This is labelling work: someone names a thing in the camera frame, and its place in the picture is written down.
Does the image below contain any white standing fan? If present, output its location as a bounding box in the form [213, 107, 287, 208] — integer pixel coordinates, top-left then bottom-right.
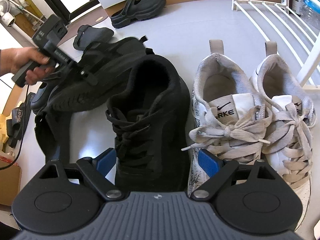
[0, 0, 33, 38]

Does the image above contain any person's left hand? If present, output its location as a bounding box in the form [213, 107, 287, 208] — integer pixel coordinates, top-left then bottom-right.
[11, 47, 57, 85]

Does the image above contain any clear water bottle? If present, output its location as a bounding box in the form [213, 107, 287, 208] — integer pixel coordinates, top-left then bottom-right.
[304, 0, 320, 20]

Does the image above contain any black lace-up sneaker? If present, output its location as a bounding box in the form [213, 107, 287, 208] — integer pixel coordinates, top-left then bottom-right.
[46, 37, 153, 113]
[105, 52, 193, 193]

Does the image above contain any white shoe rack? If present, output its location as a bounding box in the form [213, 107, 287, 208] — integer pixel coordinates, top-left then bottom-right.
[231, 0, 320, 88]

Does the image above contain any black printed slide sandal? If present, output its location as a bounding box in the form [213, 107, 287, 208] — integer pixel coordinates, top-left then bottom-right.
[19, 92, 35, 110]
[5, 105, 32, 148]

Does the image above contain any yellow plastic bag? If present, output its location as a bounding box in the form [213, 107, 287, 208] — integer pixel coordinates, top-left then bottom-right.
[0, 114, 13, 153]

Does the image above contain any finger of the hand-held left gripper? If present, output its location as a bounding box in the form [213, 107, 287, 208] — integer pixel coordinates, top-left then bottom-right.
[64, 61, 97, 86]

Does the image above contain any red and white bag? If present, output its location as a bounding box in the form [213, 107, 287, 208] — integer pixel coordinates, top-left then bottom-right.
[0, 154, 19, 165]

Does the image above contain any low white cabinet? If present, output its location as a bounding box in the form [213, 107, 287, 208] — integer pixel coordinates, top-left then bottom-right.
[0, 24, 35, 120]

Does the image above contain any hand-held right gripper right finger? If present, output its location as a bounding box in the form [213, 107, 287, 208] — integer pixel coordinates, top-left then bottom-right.
[191, 149, 283, 200]

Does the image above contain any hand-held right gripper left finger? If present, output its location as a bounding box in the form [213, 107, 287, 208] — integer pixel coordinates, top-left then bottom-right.
[32, 148, 123, 201]

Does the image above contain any brown doormat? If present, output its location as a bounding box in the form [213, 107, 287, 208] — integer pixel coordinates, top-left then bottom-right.
[67, 7, 110, 27]

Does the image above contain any brown cardboard box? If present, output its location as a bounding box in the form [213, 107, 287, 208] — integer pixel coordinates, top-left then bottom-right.
[0, 164, 23, 207]

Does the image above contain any white printed lace-up sneaker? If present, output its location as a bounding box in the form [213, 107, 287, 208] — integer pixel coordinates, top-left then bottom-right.
[250, 41, 315, 228]
[181, 39, 270, 198]

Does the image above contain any person's left forearm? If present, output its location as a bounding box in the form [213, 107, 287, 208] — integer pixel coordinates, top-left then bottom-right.
[0, 48, 13, 77]

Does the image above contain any white mop pole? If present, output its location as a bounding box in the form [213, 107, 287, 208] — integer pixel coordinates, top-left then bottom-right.
[5, 0, 47, 28]

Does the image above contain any black platform clog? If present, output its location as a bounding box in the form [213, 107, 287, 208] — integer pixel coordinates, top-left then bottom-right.
[111, 0, 167, 29]
[30, 85, 54, 114]

